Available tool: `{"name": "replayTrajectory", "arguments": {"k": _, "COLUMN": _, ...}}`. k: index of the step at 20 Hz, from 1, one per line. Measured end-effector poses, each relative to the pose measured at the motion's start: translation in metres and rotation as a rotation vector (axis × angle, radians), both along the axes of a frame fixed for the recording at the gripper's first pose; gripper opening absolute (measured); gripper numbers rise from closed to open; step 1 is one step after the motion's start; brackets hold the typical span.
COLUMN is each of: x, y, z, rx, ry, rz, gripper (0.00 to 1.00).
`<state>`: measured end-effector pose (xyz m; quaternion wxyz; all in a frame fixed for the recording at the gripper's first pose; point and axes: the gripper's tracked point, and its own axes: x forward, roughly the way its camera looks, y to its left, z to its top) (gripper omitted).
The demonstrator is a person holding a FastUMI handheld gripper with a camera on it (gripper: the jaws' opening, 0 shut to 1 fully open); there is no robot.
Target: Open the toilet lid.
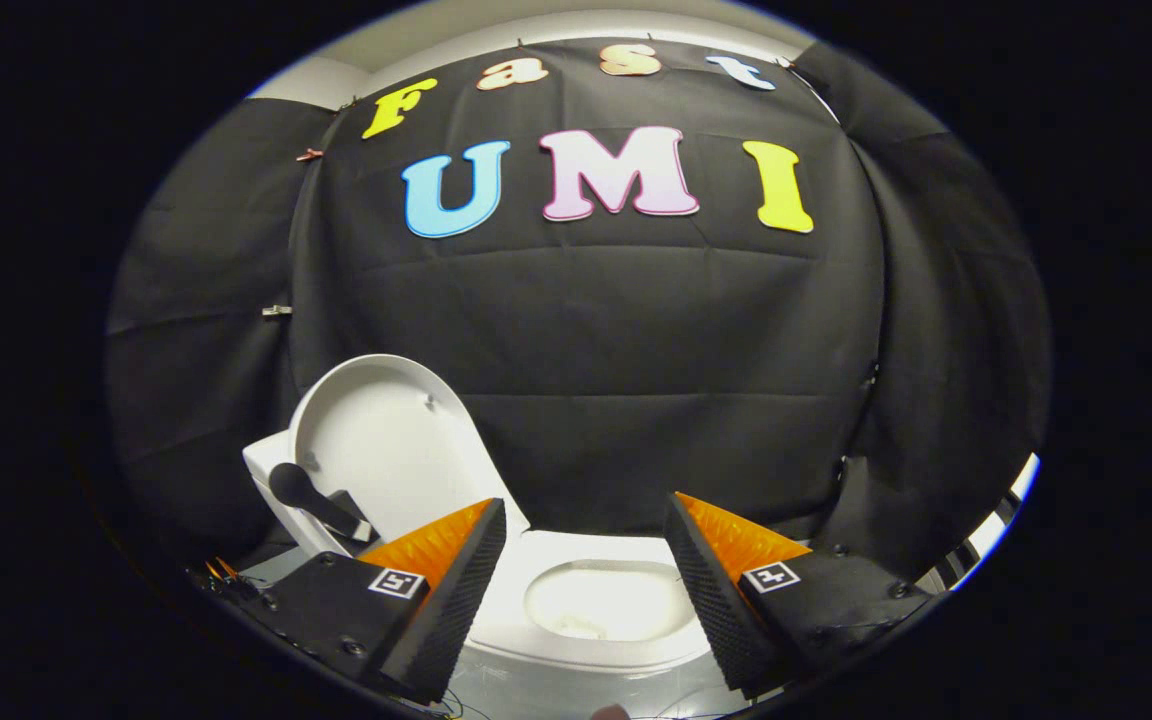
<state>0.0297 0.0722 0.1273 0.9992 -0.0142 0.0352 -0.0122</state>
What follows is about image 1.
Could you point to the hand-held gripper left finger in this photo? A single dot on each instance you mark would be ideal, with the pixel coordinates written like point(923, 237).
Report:
point(456, 605)

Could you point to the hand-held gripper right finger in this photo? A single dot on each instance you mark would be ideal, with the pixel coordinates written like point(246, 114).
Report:
point(716, 595)

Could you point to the white toilet lid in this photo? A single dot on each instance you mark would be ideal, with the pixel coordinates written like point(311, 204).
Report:
point(386, 430)

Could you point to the white ceramic toilet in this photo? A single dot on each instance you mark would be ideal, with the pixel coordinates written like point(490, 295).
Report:
point(596, 600)

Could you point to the white toilet tank cover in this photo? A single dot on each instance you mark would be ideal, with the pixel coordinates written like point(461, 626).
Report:
point(266, 460)

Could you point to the black and white striped panel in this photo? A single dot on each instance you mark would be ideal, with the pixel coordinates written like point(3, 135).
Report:
point(986, 535)

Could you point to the black backdrop cloth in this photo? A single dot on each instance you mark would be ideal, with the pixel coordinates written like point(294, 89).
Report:
point(636, 330)

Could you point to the small metal clip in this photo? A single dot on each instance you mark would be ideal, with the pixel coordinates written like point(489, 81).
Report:
point(277, 311)

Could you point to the small red clip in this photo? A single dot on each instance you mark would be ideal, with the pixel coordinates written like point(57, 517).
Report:
point(309, 155)

